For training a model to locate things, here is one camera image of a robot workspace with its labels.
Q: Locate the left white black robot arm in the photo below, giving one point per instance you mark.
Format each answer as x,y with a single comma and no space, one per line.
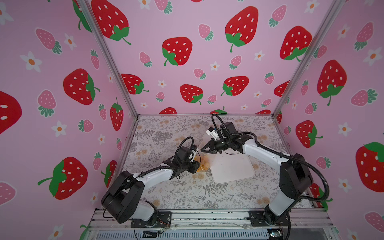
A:
123,200

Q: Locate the clear ziploc bag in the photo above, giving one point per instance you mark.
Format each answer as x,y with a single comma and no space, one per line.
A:
204,159

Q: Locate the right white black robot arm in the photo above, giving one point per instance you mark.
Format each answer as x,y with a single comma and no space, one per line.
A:
295,176

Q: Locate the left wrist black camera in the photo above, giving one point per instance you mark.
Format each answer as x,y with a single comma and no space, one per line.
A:
184,154

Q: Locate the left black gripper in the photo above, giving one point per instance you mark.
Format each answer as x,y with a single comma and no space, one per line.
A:
194,166

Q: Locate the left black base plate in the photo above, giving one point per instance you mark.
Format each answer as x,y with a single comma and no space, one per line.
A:
160,219

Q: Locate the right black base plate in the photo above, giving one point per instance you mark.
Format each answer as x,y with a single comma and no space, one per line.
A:
259,218

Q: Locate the white rectangular tray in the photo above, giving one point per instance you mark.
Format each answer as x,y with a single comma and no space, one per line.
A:
230,166

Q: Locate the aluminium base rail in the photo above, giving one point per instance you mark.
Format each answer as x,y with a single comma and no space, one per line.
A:
220,224

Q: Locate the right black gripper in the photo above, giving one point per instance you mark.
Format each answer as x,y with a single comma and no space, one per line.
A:
214,144

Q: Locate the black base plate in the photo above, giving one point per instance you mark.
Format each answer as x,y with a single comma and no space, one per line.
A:
259,218
160,219

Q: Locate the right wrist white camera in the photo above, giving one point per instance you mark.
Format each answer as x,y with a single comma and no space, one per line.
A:
212,133

